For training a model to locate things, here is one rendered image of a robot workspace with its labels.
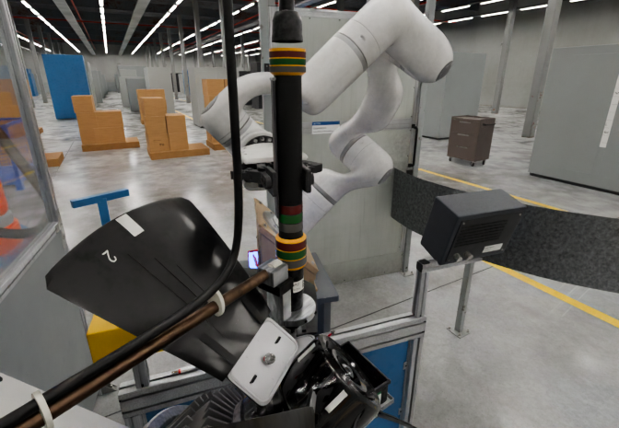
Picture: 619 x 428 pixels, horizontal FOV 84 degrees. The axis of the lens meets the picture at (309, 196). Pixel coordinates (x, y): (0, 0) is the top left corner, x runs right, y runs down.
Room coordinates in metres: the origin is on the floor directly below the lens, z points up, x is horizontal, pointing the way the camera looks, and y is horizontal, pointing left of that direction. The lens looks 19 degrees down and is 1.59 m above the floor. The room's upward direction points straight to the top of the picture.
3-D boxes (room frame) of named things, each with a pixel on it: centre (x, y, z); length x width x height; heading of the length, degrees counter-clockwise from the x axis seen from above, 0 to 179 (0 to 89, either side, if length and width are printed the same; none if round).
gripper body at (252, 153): (0.54, 0.06, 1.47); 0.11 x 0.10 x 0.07; 19
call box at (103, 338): (0.68, 0.42, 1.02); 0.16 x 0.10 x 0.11; 109
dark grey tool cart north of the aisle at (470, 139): (6.75, -3.15, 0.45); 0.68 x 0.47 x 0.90; 32
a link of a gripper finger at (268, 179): (0.44, 0.06, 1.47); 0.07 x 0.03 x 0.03; 19
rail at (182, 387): (0.81, 0.05, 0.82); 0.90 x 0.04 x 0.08; 109
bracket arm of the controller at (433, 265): (0.99, -0.45, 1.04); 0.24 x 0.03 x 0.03; 109
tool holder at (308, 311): (0.43, 0.03, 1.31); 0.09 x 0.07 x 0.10; 144
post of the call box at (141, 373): (0.68, 0.42, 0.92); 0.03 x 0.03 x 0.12; 19
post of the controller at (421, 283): (0.95, -0.36, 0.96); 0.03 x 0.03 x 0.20; 19
